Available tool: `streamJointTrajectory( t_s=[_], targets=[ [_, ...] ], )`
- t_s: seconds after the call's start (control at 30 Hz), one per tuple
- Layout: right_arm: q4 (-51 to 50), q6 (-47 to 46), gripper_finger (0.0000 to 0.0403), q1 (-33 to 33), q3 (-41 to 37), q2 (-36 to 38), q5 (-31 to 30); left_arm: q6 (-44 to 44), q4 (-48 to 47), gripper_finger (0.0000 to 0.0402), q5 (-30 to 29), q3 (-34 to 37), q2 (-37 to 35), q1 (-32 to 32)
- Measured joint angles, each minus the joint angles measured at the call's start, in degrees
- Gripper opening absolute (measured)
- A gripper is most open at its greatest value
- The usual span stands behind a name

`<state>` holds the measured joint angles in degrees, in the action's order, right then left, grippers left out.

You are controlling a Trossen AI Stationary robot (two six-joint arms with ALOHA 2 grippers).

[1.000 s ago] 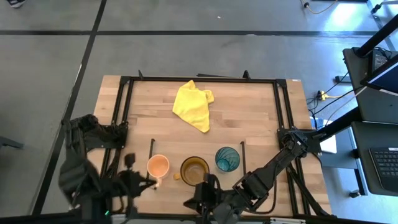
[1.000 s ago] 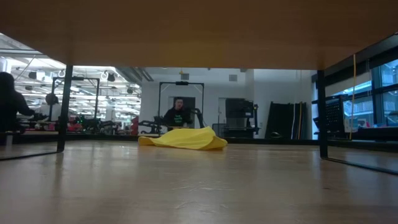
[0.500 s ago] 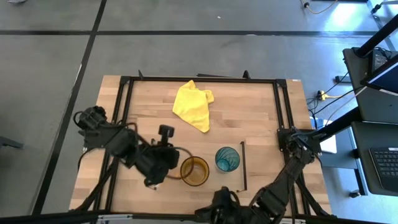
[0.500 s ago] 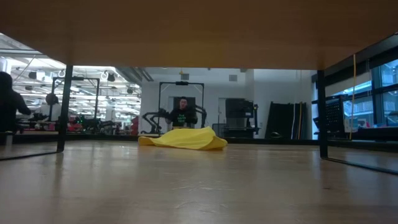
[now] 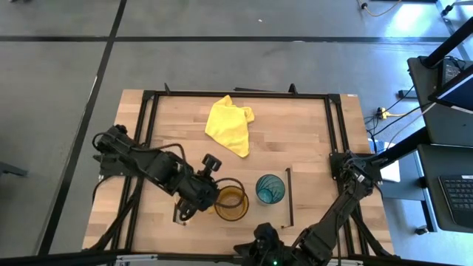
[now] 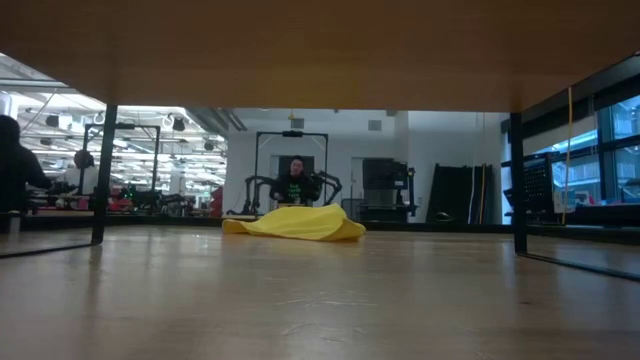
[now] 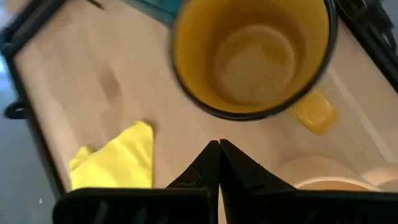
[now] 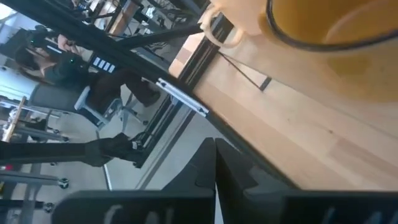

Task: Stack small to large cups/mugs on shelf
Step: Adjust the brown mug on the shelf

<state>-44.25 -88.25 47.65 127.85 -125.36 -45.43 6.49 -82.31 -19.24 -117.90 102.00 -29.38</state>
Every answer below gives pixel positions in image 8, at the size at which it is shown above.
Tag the black camera rig beam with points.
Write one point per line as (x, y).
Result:
(77, 34)

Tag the peach ceramic mug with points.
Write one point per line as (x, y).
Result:
(236, 15)

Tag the amber glass mug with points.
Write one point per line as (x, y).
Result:
(335, 21)

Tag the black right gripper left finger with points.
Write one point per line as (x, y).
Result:
(202, 168)

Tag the grey office chair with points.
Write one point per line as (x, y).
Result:
(62, 99)

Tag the person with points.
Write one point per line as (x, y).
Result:
(71, 74)

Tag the grey wheeled stand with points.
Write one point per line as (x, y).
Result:
(31, 180)

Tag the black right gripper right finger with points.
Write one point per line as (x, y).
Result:
(236, 174)

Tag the black aluminium table frame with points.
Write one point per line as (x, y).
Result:
(199, 65)

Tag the silver frame bracket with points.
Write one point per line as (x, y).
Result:
(183, 98)

